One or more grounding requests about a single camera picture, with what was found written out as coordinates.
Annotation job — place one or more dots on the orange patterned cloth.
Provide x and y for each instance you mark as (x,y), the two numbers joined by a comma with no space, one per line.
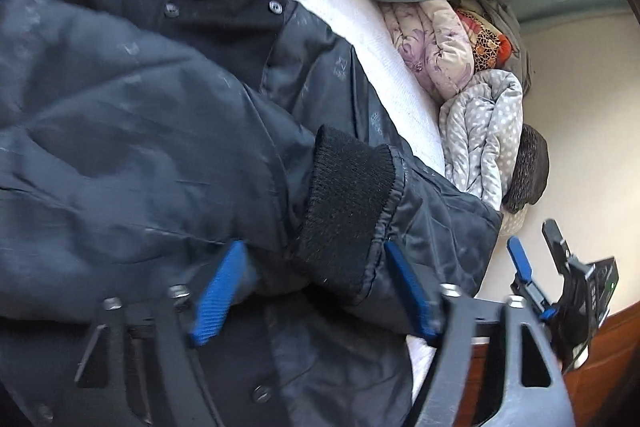
(491,48)

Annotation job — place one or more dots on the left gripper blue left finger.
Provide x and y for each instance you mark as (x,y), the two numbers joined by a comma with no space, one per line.
(213,289)

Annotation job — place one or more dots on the purple floral quilt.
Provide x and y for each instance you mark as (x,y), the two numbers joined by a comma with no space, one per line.
(435,47)

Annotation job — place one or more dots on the dark grey knit item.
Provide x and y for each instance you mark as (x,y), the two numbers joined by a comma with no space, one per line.
(531,171)

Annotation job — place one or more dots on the grey polka dot blanket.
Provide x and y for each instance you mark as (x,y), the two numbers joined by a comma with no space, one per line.
(480,129)

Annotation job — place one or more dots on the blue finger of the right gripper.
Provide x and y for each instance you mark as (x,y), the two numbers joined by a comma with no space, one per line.
(523,269)

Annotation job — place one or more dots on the black padded jacket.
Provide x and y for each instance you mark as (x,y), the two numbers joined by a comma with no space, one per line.
(175,156)

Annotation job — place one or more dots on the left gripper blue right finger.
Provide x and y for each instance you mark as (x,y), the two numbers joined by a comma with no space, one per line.
(411,294)

